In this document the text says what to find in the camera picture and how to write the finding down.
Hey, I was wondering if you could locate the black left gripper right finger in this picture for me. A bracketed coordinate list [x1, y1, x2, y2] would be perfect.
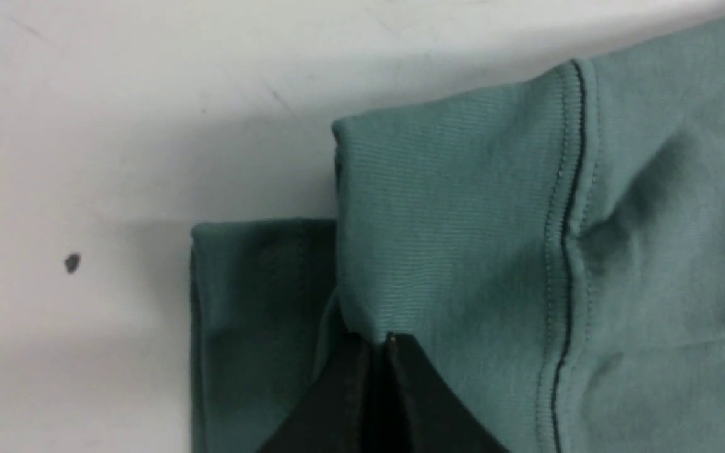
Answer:
[386, 333, 507, 452]

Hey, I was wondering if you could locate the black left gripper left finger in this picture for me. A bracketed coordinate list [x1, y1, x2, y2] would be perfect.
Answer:
[259, 333, 373, 452]

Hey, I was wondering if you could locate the green long-sleeve top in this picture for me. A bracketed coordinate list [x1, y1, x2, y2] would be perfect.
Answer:
[191, 17, 725, 452]

